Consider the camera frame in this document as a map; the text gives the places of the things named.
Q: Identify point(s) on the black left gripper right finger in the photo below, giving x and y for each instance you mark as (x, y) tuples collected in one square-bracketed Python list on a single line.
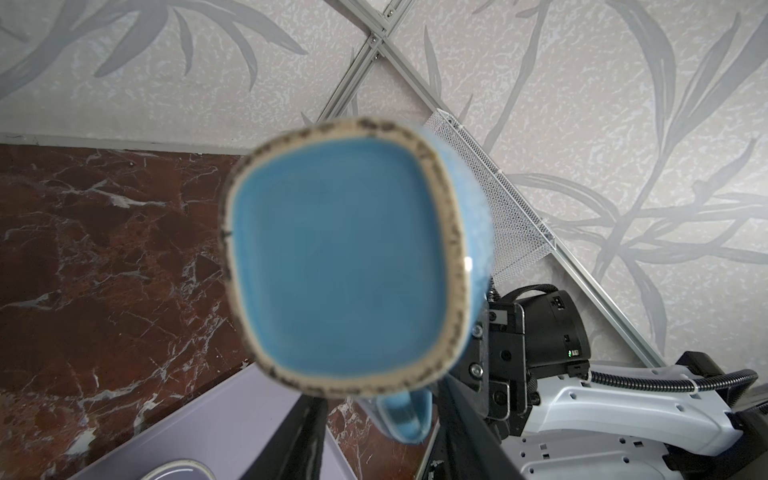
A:
[(471, 451)]

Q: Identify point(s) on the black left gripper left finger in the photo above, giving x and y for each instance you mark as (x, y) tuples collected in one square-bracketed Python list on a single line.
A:
[(295, 450)]

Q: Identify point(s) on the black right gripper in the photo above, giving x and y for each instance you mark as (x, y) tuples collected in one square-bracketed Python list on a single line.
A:
[(493, 371)]

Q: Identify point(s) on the lavender mug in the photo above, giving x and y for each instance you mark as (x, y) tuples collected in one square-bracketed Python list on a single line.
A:
[(182, 469)]

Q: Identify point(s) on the blue polka dot mug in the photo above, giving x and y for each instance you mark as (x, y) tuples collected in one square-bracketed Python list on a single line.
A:
[(356, 255)]

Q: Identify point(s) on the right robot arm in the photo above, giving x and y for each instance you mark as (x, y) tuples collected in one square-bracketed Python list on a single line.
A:
[(680, 421)]

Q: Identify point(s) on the lavender plastic tray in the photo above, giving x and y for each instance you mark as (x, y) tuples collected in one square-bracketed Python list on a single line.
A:
[(225, 429)]

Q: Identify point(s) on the white wire basket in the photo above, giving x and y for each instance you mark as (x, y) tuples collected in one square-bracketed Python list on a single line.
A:
[(521, 239)]

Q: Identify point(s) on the aluminium frame post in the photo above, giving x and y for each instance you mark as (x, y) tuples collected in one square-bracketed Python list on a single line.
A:
[(380, 26)]

